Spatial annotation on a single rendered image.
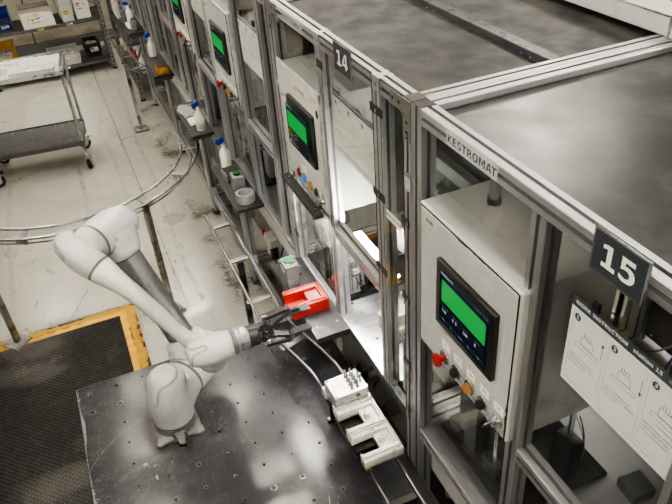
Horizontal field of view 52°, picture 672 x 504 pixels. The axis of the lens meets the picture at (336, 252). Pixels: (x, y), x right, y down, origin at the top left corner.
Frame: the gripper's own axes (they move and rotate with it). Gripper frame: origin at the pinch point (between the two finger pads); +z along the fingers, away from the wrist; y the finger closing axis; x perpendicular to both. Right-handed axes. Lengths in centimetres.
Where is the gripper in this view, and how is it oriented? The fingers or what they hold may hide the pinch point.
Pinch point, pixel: (302, 318)
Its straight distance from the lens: 241.7
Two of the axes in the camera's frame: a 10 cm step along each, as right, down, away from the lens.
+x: -4.0, -5.1, 7.6
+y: -0.7, -8.1, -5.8
